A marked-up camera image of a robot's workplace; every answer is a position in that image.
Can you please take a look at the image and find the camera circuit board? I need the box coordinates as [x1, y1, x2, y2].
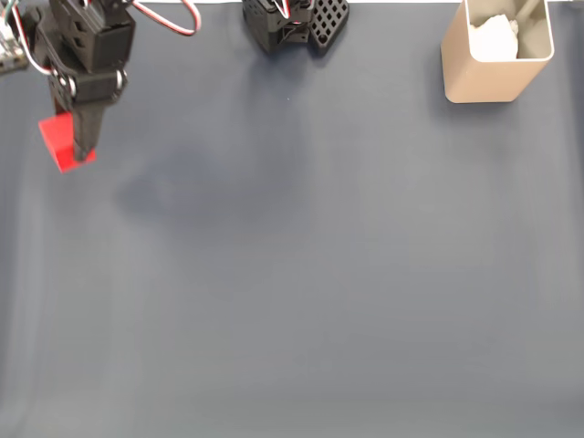
[0, 25, 27, 77]

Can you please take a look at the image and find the white red servo cable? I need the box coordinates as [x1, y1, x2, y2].
[130, 0, 203, 37]

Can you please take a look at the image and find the red cube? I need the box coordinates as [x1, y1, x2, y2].
[37, 113, 98, 174]

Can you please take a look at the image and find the white crumpled tissue paper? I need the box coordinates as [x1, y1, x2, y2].
[468, 14, 521, 61]

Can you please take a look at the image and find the grey table mat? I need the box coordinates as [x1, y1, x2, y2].
[0, 2, 584, 438]

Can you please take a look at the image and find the beige rounded box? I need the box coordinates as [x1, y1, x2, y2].
[440, 0, 557, 104]

